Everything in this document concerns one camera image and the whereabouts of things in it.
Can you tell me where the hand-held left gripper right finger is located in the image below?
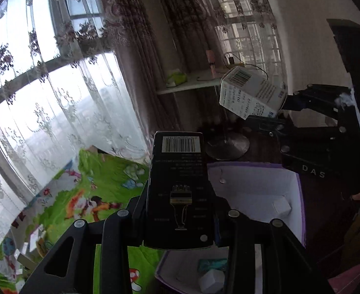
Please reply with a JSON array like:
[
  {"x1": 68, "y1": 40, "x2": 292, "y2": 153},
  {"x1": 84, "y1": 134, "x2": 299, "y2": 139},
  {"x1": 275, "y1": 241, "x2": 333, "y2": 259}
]
[{"x1": 212, "y1": 190, "x2": 335, "y2": 294}]

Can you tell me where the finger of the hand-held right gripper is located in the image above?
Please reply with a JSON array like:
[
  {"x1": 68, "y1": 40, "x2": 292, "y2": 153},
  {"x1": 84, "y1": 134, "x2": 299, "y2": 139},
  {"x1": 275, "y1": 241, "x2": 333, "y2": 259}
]
[
  {"x1": 282, "y1": 84, "x2": 352, "y2": 120},
  {"x1": 247, "y1": 115, "x2": 294, "y2": 157}
]

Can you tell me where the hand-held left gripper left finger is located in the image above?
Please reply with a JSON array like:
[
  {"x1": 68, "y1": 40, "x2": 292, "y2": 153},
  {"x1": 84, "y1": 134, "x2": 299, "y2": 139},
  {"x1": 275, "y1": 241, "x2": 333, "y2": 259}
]
[{"x1": 20, "y1": 187, "x2": 151, "y2": 294}]

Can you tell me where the white barcode box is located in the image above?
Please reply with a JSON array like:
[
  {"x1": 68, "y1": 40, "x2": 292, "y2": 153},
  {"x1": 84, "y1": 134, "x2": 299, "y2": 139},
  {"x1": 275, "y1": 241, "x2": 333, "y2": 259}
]
[{"x1": 219, "y1": 66, "x2": 288, "y2": 121}]

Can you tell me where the black box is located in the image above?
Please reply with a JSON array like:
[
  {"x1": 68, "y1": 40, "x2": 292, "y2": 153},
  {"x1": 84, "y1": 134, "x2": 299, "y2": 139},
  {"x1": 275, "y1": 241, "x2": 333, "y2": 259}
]
[{"x1": 143, "y1": 131, "x2": 215, "y2": 250}]

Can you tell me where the purple storage box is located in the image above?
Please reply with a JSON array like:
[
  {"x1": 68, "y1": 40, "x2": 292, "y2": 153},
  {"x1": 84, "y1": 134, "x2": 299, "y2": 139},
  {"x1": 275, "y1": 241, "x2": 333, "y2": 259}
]
[{"x1": 155, "y1": 161, "x2": 306, "y2": 294}]

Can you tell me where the teal box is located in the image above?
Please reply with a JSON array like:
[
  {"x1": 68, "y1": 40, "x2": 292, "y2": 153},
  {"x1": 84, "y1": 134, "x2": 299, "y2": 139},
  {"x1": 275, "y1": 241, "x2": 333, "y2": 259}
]
[{"x1": 197, "y1": 259, "x2": 228, "y2": 272}]

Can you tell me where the green cartoon printed sheet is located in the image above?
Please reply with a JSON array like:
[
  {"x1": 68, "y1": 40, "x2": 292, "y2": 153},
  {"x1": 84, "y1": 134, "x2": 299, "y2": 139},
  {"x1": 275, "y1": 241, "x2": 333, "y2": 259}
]
[{"x1": 0, "y1": 148, "x2": 168, "y2": 294}]

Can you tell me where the metal floor stand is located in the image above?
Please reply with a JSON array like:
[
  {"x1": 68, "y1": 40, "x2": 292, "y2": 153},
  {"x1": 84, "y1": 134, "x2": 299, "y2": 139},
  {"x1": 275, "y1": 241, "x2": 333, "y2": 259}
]
[{"x1": 206, "y1": 80, "x2": 250, "y2": 160}]

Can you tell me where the small white box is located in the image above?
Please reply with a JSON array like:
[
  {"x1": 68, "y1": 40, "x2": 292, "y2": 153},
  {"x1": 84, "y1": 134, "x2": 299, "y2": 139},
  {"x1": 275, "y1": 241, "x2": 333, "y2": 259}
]
[
  {"x1": 273, "y1": 196, "x2": 292, "y2": 218},
  {"x1": 198, "y1": 269, "x2": 226, "y2": 293}
]

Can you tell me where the yellow device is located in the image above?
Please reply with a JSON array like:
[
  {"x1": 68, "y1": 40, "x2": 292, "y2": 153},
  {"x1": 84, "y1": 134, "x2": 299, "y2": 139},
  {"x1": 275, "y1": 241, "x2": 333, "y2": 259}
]
[{"x1": 223, "y1": 53, "x2": 245, "y2": 68}]

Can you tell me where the pink bottle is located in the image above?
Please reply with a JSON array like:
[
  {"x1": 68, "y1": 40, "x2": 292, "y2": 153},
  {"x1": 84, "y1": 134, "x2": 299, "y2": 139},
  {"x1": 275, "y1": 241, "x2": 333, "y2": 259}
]
[{"x1": 206, "y1": 50, "x2": 217, "y2": 77}]

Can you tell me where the white shelf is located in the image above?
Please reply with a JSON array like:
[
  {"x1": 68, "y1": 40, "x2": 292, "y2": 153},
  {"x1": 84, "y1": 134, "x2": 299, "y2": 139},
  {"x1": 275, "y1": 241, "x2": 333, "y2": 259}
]
[{"x1": 155, "y1": 73, "x2": 229, "y2": 95}]

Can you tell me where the window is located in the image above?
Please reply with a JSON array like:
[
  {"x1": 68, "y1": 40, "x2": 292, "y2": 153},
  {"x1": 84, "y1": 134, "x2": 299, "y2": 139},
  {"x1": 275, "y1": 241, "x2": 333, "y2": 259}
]
[
  {"x1": 0, "y1": 0, "x2": 119, "y2": 166},
  {"x1": 207, "y1": 0, "x2": 283, "y2": 77}
]

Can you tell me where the green tissue pack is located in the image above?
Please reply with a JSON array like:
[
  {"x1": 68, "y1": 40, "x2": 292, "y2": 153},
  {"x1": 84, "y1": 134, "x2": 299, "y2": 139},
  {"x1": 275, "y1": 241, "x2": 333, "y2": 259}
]
[{"x1": 166, "y1": 69, "x2": 188, "y2": 88}]

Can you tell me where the sheer lace curtain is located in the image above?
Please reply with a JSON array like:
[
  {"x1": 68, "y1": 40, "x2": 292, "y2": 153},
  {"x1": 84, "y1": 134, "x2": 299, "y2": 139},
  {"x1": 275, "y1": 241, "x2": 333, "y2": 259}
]
[
  {"x1": 204, "y1": 0, "x2": 287, "y2": 98},
  {"x1": 0, "y1": 0, "x2": 156, "y2": 245}
]

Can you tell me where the pink blanket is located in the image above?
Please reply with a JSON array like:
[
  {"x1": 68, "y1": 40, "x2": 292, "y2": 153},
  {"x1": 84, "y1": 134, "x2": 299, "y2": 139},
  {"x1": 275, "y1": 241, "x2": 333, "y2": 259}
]
[{"x1": 327, "y1": 262, "x2": 360, "y2": 294}]

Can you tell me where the heavy drape curtain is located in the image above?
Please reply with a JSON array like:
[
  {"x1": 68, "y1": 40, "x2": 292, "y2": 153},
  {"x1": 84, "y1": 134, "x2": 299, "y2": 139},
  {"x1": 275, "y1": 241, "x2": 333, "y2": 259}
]
[{"x1": 103, "y1": 0, "x2": 229, "y2": 147}]

